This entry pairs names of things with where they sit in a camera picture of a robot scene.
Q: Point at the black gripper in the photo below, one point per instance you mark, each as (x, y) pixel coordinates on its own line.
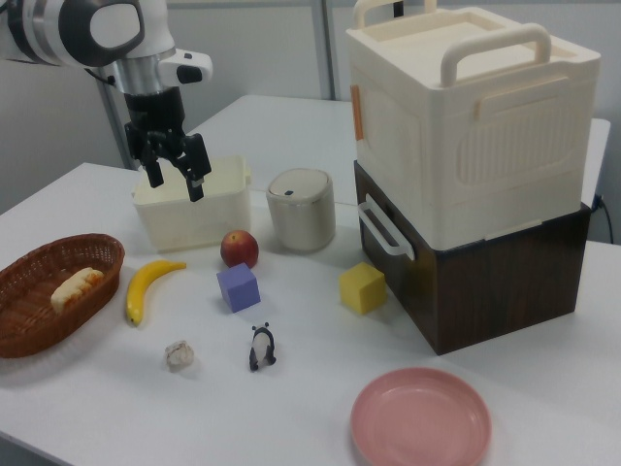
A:
(153, 109)

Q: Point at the small cream lidded trash can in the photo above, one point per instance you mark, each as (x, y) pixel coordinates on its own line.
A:
(301, 218)

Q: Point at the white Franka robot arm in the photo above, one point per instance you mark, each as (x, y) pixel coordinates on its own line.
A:
(73, 29)

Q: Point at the open cream plastic container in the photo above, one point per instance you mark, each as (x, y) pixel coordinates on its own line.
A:
(194, 223)

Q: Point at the red apple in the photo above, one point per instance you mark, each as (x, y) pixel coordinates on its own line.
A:
(238, 248)

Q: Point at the yellow banana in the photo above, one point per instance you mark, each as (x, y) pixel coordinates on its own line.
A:
(145, 284)

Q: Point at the purple foam cube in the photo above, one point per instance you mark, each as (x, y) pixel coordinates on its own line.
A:
(238, 289)

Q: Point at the toy bread piece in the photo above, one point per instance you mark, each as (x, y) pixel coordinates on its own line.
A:
(75, 289)

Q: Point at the crumpled paper ball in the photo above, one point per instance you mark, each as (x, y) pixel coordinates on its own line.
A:
(178, 356)

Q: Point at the panda figurine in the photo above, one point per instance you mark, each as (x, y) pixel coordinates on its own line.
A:
(262, 347)

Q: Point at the yellow foam cube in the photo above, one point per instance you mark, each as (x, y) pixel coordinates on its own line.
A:
(361, 289)

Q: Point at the brown wicker basket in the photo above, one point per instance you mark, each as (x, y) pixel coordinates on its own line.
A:
(29, 335)

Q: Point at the large cream storage box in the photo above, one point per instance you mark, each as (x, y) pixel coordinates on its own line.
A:
(485, 136)

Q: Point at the dark wood drawer cabinet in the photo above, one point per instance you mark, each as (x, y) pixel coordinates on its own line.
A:
(495, 296)

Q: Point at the pink plate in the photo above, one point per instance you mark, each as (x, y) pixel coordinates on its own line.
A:
(419, 420)

